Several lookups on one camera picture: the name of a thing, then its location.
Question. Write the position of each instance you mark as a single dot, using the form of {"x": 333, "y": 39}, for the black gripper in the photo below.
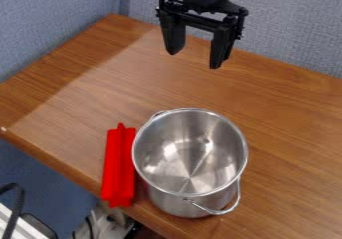
{"x": 224, "y": 35}

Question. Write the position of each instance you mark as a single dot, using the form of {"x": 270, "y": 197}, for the metal pot with handle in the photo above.
{"x": 190, "y": 155}

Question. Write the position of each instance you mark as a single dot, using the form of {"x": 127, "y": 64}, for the red plastic block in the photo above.
{"x": 117, "y": 182}

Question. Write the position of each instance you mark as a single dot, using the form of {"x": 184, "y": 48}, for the black white striped object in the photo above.
{"x": 19, "y": 225}

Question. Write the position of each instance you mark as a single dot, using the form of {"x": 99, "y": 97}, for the white device under table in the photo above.
{"x": 105, "y": 223}

